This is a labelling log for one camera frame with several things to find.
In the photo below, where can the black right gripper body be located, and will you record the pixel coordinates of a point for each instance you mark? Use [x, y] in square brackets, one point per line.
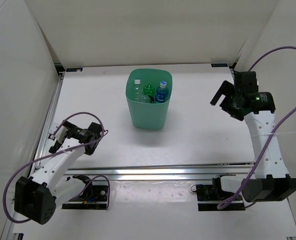
[234, 112]

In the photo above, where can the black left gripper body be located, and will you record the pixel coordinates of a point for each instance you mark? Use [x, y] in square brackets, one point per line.
[69, 125]

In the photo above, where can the dark blue label bottle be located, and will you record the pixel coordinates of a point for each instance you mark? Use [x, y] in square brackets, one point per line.
[161, 92]

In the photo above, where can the black label small bottle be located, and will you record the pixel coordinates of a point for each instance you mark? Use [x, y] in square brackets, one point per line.
[146, 99]

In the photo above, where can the clear unlabelled plastic bottle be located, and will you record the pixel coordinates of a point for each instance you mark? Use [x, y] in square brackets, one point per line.
[137, 90]

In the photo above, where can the green soda bottle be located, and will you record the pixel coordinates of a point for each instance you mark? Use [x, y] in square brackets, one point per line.
[149, 90]

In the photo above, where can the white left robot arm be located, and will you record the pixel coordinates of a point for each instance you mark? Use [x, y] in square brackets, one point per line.
[37, 197]

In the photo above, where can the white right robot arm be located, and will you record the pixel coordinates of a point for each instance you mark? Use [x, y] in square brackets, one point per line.
[269, 180]

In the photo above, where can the green plastic bin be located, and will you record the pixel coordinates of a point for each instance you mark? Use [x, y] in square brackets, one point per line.
[149, 116]

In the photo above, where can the blue right corner sticker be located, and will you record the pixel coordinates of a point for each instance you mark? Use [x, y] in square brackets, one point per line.
[219, 65]

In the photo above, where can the blue table corner sticker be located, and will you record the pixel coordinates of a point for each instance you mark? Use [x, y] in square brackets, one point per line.
[75, 69]

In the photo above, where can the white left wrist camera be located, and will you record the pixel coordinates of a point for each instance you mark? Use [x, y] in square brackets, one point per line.
[57, 134]

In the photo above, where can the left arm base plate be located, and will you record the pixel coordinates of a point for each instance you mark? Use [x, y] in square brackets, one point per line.
[97, 201]

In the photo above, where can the aluminium table frame rail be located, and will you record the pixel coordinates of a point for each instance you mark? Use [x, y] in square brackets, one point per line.
[151, 171]

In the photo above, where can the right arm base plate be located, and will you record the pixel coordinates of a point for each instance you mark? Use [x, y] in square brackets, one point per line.
[208, 198]

